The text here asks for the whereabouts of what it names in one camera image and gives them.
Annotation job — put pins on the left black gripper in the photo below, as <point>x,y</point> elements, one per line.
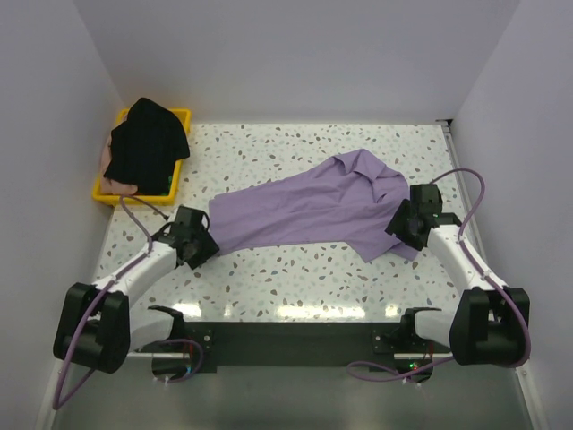
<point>209,249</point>

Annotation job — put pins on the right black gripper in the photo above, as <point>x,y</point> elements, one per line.
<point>396,226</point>

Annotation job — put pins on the purple t shirt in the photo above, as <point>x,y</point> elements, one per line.
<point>348,198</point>

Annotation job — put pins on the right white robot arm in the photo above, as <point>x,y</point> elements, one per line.
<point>490,324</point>

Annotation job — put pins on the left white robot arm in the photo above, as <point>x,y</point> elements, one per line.
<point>96,329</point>

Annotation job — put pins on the yellow plastic bin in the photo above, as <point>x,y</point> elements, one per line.
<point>185,117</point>

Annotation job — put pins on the pink t shirt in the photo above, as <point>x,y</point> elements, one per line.
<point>110,186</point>

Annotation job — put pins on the black t shirt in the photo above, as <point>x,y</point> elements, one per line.
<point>145,147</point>

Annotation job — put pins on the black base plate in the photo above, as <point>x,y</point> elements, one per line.
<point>306,344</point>

